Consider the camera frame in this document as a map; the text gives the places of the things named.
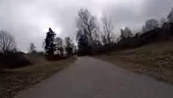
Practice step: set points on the tall bare tree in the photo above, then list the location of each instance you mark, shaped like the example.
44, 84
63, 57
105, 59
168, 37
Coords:
87, 26

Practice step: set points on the slender bare tree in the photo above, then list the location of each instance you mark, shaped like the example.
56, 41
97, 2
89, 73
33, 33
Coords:
107, 28

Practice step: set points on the grey asphalt road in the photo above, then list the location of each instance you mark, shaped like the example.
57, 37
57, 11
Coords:
87, 85

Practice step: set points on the dark conifer tree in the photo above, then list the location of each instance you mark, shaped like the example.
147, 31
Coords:
50, 41

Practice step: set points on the dark hedge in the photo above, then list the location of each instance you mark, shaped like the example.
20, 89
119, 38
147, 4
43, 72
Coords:
146, 36
1, 59

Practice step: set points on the dry grass verge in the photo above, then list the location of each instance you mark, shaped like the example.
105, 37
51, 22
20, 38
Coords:
15, 80
164, 59

